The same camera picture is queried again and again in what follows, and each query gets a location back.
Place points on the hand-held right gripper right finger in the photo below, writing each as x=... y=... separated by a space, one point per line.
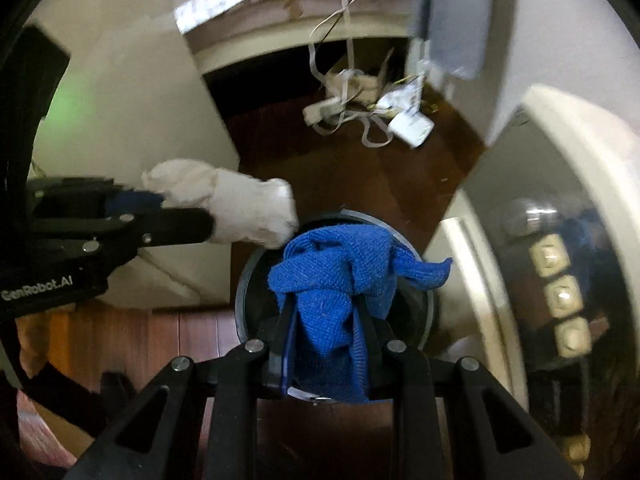
x=372 y=350

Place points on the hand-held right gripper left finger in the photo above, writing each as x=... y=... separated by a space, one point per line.
x=280 y=350

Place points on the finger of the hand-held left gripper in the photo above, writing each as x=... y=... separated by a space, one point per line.
x=170 y=227
x=135 y=199

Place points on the black round trash bin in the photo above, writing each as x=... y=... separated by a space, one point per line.
x=415 y=320

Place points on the white cloth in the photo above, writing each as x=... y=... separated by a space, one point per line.
x=240 y=205

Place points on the blue microfibre cloth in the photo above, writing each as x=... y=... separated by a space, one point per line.
x=330 y=285

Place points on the cream bed base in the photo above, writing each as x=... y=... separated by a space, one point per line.
x=140 y=110

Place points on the white power strip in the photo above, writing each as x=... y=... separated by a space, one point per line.
x=322 y=110

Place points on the white washing machine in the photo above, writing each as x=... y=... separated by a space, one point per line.
x=565 y=280

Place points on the white flat router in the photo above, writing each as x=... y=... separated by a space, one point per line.
x=412 y=129

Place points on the bed with red headboard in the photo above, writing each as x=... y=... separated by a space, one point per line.
x=300 y=30

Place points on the blue curtain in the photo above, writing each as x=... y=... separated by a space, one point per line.
x=455 y=10

